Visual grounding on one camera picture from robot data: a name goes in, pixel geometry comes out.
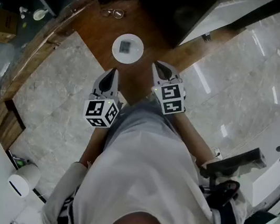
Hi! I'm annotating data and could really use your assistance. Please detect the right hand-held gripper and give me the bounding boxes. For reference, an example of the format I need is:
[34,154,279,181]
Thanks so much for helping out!
[144,60,193,119]

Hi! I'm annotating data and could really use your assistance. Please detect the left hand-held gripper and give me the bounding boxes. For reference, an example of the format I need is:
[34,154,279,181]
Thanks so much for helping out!
[80,64,129,132]

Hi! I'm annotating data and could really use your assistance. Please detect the white plate of food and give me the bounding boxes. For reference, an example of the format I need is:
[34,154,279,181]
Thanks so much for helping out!
[109,31,146,67]

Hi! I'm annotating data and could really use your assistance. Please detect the dark grey food piece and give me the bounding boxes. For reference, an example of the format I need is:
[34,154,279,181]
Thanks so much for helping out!
[119,40,133,54]

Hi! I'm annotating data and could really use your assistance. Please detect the black fridge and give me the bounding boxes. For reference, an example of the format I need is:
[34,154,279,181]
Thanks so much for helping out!
[124,0,280,66]

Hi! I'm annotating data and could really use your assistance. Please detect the person's left forearm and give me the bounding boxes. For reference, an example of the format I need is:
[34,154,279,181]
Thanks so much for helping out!
[77,122,114,172]

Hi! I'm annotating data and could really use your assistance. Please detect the person's right forearm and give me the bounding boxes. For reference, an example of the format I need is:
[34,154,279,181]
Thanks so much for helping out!
[165,110,222,166]

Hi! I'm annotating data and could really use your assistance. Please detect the thin-framed eyeglasses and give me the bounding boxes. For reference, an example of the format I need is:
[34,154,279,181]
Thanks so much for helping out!
[100,6,126,22]

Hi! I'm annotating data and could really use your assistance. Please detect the person's white shirt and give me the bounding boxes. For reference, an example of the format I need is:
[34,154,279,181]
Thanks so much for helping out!
[38,87,263,224]

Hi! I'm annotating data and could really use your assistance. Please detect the white floor socket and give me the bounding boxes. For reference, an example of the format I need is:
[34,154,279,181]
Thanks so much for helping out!
[209,146,224,160]

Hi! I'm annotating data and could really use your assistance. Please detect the white round dish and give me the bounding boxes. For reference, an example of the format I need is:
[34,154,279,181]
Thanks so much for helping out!
[32,7,50,23]

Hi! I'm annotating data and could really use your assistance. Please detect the brown cardboard box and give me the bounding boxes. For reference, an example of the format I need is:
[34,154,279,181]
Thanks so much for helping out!
[0,7,22,46]

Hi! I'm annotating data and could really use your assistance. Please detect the white cylindrical bin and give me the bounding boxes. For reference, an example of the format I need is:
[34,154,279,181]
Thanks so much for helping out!
[5,159,44,201]

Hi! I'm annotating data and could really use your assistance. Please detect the person's foot in black sandal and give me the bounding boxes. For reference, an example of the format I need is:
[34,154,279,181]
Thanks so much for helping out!
[203,176,242,214]

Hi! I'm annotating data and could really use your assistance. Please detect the white machine housing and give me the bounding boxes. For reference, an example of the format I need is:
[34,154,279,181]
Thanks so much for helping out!
[242,101,280,212]

